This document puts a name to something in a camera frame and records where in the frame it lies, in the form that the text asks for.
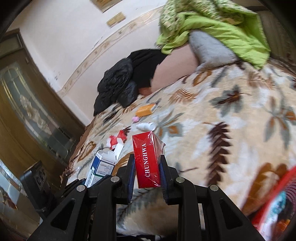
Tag orange yellow box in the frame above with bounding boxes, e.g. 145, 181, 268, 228
135, 103, 157, 118

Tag framed wall picture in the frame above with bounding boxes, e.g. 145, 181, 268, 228
92, 0, 122, 13

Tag purple foil ball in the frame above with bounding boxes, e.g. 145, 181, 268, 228
132, 116, 140, 123

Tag blue white medicine box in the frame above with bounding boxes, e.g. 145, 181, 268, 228
84, 144, 124, 188

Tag torn red white box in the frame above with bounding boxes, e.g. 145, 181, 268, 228
106, 130, 127, 150

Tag red cigarette pack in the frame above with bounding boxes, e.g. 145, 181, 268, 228
132, 131, 165, 189

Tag wooden glass door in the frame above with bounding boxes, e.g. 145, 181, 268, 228
0, 28, 85, 241

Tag black puffer jacket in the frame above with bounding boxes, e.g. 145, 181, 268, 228
93, 58, 138, 116

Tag teal white small box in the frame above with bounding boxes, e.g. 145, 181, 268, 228
268, 191, 286, 221

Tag black cloth garment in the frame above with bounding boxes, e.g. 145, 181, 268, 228
128, 49, 167, 88

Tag orange foil wrapper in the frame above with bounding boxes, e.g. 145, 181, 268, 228
275, 219, 290, 235

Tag grey quilted pillow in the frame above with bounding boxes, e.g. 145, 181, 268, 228
189, 30, 240, 73

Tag beige wall switch plate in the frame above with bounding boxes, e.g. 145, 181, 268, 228
107, 12, 126, 28

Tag white pill bottle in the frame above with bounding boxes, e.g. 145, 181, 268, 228
136, 122, 156, 132

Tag floral fleece blanket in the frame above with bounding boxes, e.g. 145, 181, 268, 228
62, 63, 295, 215

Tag green patterned quilt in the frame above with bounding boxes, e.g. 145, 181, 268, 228
157, 1, 271, 69

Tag red mesh trash basket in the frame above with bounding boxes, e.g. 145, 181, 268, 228
251, 167, 295, 240

